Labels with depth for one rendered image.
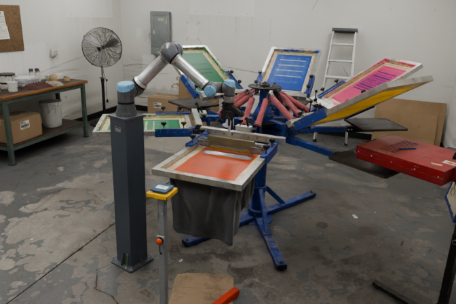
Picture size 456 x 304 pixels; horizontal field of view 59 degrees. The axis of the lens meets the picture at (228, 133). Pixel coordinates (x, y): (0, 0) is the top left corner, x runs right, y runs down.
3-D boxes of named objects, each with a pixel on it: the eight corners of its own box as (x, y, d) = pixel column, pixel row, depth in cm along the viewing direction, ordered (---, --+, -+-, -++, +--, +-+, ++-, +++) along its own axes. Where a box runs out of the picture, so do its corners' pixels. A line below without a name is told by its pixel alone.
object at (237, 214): (234, 245, 250) (237, 182, 238) (229, 243, 252) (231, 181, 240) (255, 213, 292) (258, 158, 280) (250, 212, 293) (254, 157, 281)
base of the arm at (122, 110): (110, 115, 284) (110, 100, 281) (127, 110, 295) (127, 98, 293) (125, 118, 275) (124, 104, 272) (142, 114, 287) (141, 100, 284)
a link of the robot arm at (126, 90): (114, 102, 278) (112, 82, 274) (123, 98, 291) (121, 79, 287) (129, 103, 276) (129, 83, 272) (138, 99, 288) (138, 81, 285)
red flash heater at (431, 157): (480, 173, 252) (484, 155, 249) (448, 191, 224) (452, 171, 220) (389, 147, 297) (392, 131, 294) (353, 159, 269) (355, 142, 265)
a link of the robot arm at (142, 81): (118, 89, 288) (169, 38, 270) (127, 86, 302) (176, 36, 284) (129, 102, 289) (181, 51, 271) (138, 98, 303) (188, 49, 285)
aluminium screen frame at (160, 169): (241, 191, 226) (241, 185, 225) (151, 174, 246) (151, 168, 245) (275, 150, 297) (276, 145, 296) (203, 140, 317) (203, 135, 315)
